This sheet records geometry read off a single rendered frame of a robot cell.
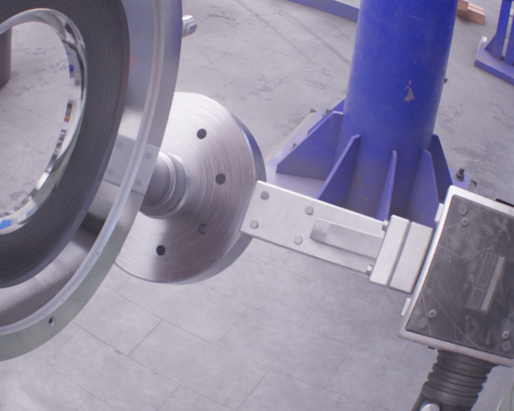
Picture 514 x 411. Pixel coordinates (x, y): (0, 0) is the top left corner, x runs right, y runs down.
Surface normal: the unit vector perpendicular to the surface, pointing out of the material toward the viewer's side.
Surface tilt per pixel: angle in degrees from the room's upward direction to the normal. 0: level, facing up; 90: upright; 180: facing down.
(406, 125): 90
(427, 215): 90
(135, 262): 49
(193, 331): 0
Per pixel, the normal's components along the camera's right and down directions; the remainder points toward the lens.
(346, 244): -0.67, -0.29
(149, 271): -0.33, -0.18
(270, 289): 0.11, -0.80
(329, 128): -0.10, 0.59
